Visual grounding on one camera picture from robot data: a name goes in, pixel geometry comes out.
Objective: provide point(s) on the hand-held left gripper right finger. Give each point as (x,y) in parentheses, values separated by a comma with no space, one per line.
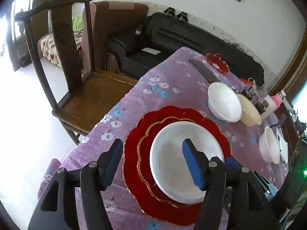
(193,167)

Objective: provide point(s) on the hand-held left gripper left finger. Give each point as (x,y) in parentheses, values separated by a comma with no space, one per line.
(112,167)

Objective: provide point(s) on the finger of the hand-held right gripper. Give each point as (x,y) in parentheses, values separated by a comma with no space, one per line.
(232,164)

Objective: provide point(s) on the large red scalloped plate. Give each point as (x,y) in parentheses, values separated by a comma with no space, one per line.
(134,163)

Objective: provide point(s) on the small white bowl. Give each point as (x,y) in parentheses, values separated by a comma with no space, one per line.
(268,146)
(172,155)

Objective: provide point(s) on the small red gold-rimmed plate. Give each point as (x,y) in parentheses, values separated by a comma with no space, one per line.
(145,158)

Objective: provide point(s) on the beige bowl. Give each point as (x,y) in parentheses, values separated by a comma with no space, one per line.
(249,112)

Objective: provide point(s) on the large white bowl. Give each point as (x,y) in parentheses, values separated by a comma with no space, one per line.
(224,101)

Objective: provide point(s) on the paper notebook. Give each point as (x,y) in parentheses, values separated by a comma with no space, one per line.
(284,146)

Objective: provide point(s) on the pile of tools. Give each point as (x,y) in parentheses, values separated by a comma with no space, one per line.
(299,125)

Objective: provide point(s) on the black phone stand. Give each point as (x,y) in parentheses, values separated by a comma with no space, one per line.
(281,119)

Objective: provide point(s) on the white plastic jar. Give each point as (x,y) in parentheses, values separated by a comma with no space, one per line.
(269,105)

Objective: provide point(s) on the dark wooden chair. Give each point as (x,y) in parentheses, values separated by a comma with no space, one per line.
(96,93)

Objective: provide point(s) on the clear glass container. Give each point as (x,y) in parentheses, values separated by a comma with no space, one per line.
(260,91)

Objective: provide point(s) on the pink thermos bottle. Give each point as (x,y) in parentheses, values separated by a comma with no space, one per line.
(278,100)

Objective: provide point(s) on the purple floral tablecloth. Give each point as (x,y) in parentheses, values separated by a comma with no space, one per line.
(168,81)

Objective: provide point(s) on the long flat strip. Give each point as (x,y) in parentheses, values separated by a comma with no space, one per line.
(205,70)

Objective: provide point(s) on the red glass plate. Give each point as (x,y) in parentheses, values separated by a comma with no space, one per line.
(217,63)

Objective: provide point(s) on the brown bag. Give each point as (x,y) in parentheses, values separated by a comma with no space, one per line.
(112,63)

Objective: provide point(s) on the white paper sheet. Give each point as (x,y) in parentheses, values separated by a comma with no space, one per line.
(151,51)

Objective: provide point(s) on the black leather sofa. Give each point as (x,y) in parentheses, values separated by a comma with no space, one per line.
(168,36)

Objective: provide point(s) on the patterned blanket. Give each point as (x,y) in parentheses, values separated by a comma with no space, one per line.
(50,48)

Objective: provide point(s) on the pinkish brown armchair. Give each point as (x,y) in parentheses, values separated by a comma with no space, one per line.
(108,19)

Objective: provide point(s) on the dark wooden door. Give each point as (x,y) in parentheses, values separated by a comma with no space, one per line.
(18,52)

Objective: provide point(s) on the green cloth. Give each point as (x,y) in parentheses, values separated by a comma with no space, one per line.
(78,22)

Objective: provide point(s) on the black clip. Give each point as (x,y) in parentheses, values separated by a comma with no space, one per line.
(169,11)
(183,15)

